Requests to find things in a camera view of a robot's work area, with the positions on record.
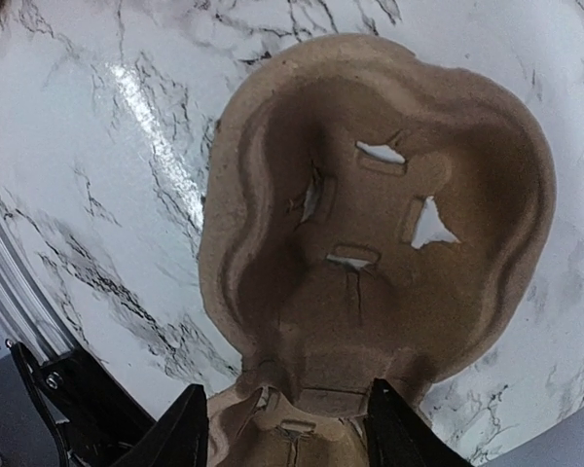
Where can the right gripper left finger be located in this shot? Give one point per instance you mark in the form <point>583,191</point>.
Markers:
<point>178,439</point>

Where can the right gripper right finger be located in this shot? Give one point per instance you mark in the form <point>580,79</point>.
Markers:
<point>398,437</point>

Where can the brown cardboard cup carrier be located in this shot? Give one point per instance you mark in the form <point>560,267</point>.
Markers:
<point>368,215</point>

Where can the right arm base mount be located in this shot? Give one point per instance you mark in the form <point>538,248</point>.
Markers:
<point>91,418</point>

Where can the aluminium front rail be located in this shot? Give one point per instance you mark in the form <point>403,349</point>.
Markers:
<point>26,315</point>

